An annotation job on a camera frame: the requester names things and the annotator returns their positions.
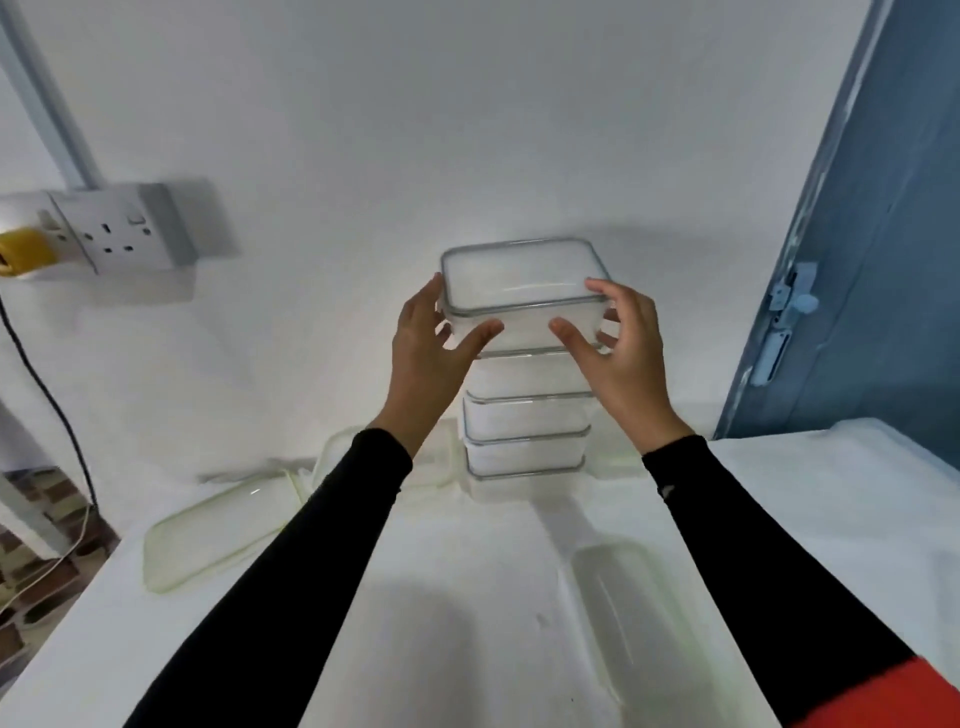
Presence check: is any person's right hand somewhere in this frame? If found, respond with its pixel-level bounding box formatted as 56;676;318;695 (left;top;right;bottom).
548;277;695;457

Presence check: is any person's left hand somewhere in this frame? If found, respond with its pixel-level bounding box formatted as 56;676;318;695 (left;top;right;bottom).
372;272;505;459

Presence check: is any small clear container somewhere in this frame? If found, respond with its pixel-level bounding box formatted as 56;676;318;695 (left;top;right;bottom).
588;438;654;481

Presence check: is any green-lidded container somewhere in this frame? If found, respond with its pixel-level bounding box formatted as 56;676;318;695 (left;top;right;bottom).
311;419;460;495

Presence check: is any large clear food container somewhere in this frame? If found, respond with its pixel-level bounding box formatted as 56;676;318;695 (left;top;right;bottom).
439;237;613;355

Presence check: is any medium grey-rimmed clear lid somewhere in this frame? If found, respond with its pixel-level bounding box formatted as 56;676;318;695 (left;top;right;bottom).
462;425;592;447
464;460;588;481

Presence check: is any large green-rimmed clear lid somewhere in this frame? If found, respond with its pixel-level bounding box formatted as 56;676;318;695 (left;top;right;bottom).
142;470;309;594

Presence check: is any small green-rimmed clear lid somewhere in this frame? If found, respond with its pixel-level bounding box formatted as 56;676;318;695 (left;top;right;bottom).
569;541;714;728

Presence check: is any person's left forearm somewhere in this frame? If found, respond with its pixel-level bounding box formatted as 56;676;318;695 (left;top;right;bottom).
123;427;415;728

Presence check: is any person's right forearm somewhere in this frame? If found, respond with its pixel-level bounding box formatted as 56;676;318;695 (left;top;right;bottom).
642;434;920;728

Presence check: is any light blue door latch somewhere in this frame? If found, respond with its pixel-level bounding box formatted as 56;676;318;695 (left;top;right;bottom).
766;262;820;331

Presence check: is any white table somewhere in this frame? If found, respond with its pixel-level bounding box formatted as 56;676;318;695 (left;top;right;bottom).
0;418;960;728

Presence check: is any blue-grey door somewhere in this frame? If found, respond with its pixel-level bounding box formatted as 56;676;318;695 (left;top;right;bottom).
712;0;960;474

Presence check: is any red garment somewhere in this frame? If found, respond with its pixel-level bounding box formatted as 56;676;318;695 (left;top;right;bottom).
794;656;960;728

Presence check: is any yellow plug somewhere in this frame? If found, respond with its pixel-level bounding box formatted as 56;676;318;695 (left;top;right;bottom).
0;228;60;279

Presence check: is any white double wall socket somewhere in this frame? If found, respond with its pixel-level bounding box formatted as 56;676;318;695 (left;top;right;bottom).
0;182;200;277

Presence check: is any black wall cable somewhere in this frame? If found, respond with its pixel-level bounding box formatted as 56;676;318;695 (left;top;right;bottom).
0;296;99;511

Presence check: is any thin white cable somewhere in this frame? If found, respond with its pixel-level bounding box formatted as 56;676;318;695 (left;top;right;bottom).
0;506;91;609

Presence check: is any white door frame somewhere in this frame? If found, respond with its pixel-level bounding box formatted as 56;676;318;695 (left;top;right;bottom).
0;397;76;560

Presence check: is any grey wall cable conduit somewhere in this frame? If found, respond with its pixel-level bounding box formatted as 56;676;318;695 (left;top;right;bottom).
0;0;105;190

